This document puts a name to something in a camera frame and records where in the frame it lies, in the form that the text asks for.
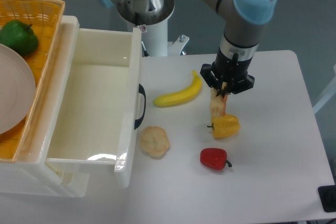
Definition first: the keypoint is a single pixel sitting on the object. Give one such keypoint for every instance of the red bell pepper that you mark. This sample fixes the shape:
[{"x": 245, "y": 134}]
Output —
[{"x": 214, "y": 158}]

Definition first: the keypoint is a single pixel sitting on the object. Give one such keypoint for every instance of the green bell pepper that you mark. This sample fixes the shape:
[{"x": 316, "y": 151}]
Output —
[{"x": 19, "y": 37}]

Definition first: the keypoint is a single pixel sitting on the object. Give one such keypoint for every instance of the black drawer handle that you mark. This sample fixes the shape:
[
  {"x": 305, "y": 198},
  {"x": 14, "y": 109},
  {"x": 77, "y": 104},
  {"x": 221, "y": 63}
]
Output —
[{"x": 142, "y": 106}]

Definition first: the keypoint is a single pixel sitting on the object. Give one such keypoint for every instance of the black device at table edge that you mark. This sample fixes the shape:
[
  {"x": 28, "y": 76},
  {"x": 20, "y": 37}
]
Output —
[{"x": 327, "y": 197}]

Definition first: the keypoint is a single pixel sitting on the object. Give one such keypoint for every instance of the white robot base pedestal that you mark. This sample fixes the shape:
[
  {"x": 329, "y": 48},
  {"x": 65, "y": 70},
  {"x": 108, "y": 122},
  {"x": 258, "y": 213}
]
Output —
[{"x": 151, "y": 17}]

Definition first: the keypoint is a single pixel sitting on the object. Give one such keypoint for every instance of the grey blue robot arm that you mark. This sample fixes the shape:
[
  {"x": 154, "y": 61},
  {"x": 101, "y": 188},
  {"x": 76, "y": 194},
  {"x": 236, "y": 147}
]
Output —
[{"x": 246, "y": 21}]

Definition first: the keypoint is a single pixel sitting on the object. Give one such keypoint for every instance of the orange woven basket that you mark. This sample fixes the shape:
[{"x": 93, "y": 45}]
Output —
[{"x": 45, "y": 16}]

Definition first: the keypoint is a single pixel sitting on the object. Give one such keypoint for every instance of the white upper drawer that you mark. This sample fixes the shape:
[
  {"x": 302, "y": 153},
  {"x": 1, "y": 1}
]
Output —
[{"x": 95, "y": 131}]

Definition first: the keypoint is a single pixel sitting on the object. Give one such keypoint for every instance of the yellow banana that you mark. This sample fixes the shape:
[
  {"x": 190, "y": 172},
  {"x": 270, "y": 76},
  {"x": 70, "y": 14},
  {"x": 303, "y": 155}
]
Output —
[{"x": 179, "y": 97}]

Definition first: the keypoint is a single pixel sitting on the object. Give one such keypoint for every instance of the round bread bun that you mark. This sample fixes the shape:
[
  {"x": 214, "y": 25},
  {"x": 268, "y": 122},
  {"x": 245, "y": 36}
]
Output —
[{"x": 154, "y": 141}]

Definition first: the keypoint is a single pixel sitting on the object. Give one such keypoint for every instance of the white frame right side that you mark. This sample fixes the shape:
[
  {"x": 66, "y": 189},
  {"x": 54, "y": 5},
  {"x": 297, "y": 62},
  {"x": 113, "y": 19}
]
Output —
[{"x": 326, "y": 94}]

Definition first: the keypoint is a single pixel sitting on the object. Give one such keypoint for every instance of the yellow bell pepper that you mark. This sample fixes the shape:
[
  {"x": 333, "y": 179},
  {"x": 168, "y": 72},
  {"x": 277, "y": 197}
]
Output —
[{"x": 224, "y": 126}]

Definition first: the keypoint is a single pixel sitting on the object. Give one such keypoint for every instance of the square bread slice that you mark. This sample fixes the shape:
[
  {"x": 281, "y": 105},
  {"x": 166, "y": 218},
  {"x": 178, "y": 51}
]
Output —
[{"x": 217, "y": 104}]

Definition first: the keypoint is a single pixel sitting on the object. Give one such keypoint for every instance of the beige round plate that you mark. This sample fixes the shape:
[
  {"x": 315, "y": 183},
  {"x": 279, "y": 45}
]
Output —
[{"x": 17, "y": 88}]

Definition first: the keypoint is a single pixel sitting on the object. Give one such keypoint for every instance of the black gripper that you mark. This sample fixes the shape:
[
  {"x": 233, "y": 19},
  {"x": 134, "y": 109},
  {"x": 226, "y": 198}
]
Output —
[{"x": 227, "y": 75}]

